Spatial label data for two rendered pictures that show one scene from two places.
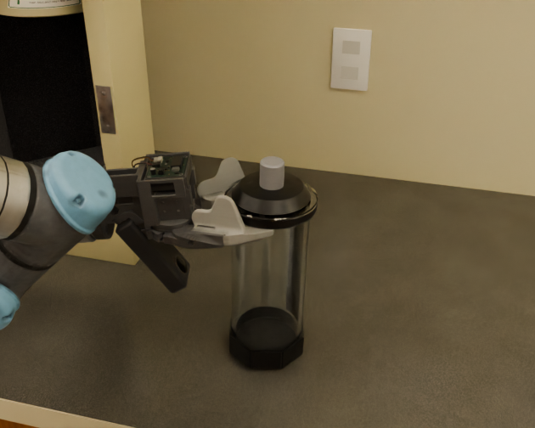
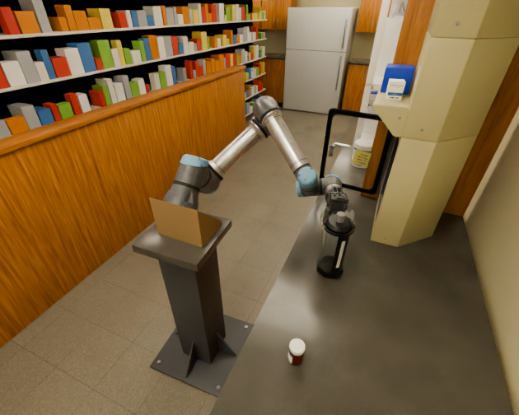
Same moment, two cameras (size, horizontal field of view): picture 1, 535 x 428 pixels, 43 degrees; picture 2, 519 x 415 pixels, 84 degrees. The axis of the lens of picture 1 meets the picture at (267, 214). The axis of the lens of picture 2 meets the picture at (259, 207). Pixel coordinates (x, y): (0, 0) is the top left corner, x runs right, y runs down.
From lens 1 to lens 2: 99 cm
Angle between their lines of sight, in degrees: 79
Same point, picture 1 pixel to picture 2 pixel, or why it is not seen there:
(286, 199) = (329, 222)
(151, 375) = (315, 244)
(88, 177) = (307, 174)
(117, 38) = (399, 169)
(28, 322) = not seen: hidden behind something
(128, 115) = (394, 196)
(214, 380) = (313, 256)
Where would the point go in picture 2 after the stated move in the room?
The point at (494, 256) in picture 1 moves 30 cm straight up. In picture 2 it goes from (415, 377) to (459, 310)
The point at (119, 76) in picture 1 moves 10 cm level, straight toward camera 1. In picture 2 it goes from (394, 180) to (368, 181)
